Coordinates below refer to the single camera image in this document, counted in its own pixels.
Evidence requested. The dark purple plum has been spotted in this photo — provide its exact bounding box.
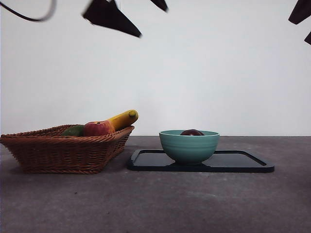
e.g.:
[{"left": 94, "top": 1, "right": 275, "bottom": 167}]
[{"left": 180, "top": 129, "right": 205, "bottom": 136}]

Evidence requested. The teal ribbed bowl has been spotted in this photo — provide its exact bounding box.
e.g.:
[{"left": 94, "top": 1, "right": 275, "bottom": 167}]
[{"left": 159, "top": 129, "right": 221, "bottom": 166}]

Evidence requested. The yellow banana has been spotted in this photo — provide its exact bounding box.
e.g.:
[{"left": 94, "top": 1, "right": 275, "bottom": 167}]
[{"left": 106, "top": 109, "right": 139, "bottom": 132}]

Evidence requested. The red apple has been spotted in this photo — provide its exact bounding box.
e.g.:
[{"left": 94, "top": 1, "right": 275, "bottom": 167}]
[{"left": 83, "top": 120, "right": 116, "bottom": 137}]

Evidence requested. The green fruit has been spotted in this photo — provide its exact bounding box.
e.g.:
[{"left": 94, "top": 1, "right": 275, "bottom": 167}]
[{"left": 61, "top": 124, "right": 86, "bottom": 137}]

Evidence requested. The brown wicker basket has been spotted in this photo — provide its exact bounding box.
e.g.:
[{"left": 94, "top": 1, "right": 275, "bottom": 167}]
[{"left": 0, "top": 125, "right": 135, "bottom": 174}]

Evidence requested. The dark rectangular tray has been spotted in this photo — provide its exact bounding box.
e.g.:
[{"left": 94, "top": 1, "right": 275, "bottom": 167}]
[{"left": 127, "top": 149, "right": 275, "bottom": 173}]

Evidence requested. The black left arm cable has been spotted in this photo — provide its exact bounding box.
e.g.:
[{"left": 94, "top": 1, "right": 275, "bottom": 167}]
[{"left": 0, "top": 0, "right": 57, "bottom": 22}]

